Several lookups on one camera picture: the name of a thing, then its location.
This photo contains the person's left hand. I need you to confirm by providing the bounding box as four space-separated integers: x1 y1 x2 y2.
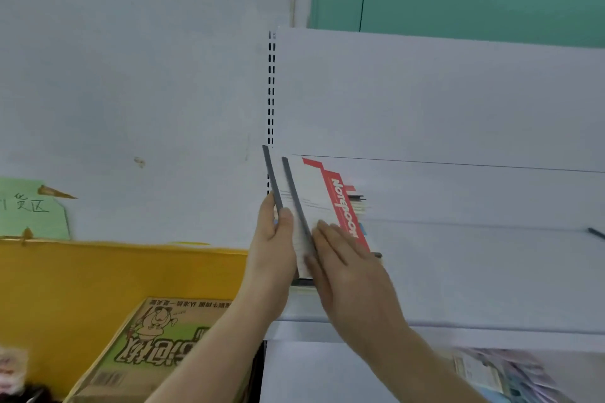
241 191 299 323

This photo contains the person's right hand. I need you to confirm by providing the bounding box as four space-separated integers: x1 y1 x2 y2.
304 220 412 361

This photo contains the stack of notebooks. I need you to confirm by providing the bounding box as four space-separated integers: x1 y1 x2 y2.
289 180 384 293

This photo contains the red-striped white notebook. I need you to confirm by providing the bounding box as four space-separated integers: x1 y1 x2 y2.
282 156 374 280

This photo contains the person's right forearm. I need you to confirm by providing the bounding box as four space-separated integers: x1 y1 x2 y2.
364 327 488 403

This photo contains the person's left forearm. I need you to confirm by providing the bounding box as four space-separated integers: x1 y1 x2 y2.
146 292 275 403

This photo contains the green printed cardboard box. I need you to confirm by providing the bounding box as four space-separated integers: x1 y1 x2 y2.
64 296 256 403

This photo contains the white slotted shelf upright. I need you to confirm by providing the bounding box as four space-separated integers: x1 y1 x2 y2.
267 29 277 196

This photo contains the heap of small packets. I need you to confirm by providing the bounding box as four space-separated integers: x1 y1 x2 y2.
449 346 563 403

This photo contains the white shelf back panel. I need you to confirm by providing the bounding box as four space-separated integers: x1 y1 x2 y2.
267 27 605 231

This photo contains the green paper sign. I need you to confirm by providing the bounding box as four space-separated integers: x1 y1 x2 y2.
0 176 72 242

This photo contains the black basket of items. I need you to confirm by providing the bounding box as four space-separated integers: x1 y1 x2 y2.
0 346 53 403

